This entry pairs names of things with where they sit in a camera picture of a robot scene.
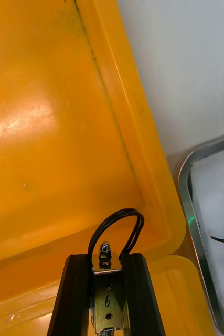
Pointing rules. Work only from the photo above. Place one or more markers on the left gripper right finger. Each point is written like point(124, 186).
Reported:
point(140, 302)

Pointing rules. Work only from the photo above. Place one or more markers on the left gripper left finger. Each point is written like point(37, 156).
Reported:
point(72, 302)

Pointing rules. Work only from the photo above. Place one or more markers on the yellow-orange plastic bin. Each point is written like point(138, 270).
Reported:
point(180, 302)
point(51, 131)

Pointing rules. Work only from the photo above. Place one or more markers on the steel tray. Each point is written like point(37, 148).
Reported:
point(183, 189)

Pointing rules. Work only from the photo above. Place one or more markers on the white sheet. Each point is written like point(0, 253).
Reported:
point(216, 189)

